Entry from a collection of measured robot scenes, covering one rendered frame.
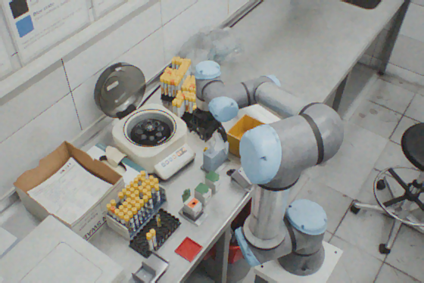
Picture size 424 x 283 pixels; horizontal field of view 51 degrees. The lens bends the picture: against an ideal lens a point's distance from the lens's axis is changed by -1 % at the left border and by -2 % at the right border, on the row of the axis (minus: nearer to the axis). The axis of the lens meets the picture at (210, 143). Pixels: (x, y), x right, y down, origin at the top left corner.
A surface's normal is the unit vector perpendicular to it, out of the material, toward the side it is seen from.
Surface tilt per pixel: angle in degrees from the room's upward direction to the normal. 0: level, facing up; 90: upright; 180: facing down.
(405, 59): 90
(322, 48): 0
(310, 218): 6
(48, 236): 0
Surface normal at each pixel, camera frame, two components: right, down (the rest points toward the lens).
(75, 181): 0.04, -0.67
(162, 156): 0.72, 0.52
